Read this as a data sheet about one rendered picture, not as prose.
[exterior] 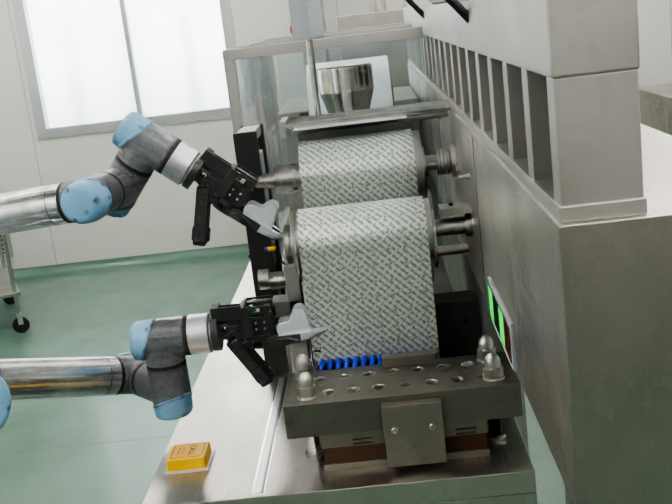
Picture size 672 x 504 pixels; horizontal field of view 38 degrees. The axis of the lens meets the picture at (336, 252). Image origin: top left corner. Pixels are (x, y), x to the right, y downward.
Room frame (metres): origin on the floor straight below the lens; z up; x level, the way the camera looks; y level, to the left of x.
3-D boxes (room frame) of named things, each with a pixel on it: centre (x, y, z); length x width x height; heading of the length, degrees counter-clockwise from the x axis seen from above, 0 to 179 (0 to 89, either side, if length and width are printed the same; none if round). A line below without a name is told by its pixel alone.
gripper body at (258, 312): (1.77, 0.18, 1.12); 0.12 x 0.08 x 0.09; 87
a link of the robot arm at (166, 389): (1.79, 0.35, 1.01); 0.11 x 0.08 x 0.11; 40
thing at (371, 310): (1.76, -0.05, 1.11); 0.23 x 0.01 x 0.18; 87
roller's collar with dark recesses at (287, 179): (2.07, 0.08, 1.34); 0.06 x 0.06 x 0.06; 87
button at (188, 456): (1.67, 0.31, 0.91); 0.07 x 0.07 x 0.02; 87
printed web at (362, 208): (1.95, -0.06, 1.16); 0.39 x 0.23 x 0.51; 177
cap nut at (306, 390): (1.60, 0.08, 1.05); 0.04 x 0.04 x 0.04
